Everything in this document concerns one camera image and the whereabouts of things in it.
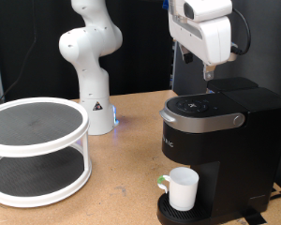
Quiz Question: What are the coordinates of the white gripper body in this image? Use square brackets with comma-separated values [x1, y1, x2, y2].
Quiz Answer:
[168, 14, 233, 67]

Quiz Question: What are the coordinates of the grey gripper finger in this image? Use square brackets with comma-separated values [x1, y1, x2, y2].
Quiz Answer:
[202, 63, 217, 83]
[178, 42, 194, 65]

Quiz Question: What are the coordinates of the black Keurig coffee machine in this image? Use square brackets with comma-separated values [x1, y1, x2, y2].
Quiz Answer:
[155, 86, 281, 225]

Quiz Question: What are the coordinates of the white mug green-marked handle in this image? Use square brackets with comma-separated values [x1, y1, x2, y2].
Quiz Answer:
[156, 166, 200, 212]

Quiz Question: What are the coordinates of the metal rack upright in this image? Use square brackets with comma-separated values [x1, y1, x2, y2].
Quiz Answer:
[170, 38, 180, 90]

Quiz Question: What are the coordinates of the clear water tank black lid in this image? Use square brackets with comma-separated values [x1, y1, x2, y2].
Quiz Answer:
[206, 77, 259, 94]

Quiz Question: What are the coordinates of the black tape strip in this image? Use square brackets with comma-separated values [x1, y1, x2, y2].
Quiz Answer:
[240, 208, 268, 225]

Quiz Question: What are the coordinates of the white two-tier turntable shelf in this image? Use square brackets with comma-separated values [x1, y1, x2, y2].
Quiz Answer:
[0, 97, 93, 209]

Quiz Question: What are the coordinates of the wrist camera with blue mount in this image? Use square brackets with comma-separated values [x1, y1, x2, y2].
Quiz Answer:
[226, 43, 243, 63]

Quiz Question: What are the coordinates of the black camera cable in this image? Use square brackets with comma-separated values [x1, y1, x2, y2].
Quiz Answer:
[230, 7, 252, 56]

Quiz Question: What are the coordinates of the black power cord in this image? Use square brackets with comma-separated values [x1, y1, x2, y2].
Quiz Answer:
[268, 189, 281, 202]

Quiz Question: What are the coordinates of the thin black hanging cable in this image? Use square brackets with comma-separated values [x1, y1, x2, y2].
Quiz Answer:
[3, 0, 37, 101]

